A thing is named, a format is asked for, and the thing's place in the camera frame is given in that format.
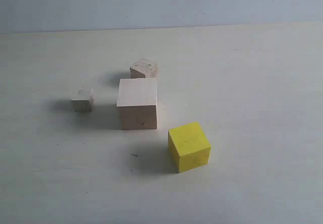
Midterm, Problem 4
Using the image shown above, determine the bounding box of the large wooden cube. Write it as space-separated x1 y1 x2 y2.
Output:
117 78 157 130

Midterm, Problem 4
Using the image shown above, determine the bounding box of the medium wooden cube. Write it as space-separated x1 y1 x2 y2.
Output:
130 59 157 79

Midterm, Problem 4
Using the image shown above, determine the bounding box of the small white wooden cube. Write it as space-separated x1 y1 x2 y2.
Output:
71 88 94 112

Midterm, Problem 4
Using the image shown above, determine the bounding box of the yellow cube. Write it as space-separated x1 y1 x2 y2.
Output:
168 122 211 173

